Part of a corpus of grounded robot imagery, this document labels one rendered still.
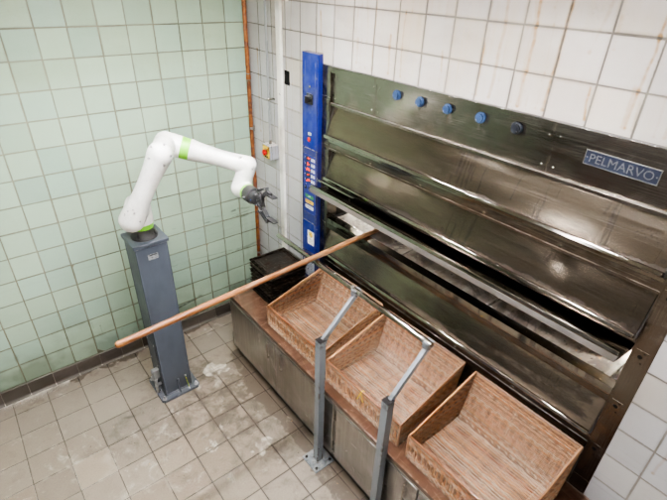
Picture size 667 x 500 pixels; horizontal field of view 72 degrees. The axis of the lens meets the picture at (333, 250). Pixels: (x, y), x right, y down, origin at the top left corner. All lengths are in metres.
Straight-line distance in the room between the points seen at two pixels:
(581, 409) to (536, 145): 1.11
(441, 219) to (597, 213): 0.71
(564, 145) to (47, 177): 2.69
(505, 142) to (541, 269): 0.53
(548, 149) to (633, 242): 0.44
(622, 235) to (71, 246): 2.97
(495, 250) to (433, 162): 0.50
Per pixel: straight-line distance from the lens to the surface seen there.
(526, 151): 1.98
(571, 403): 2.29
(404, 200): 2.42
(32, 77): 3.05
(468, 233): 2.20
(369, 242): 2.73
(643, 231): 1.87
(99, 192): 3.27
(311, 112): 2.84
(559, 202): 1.95
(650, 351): 2.02
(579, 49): 1.85
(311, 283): 3.09
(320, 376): 2.50
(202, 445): 3.21
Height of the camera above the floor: 2.53
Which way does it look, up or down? 31 degrees down
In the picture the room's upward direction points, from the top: 2 degrees clockwise
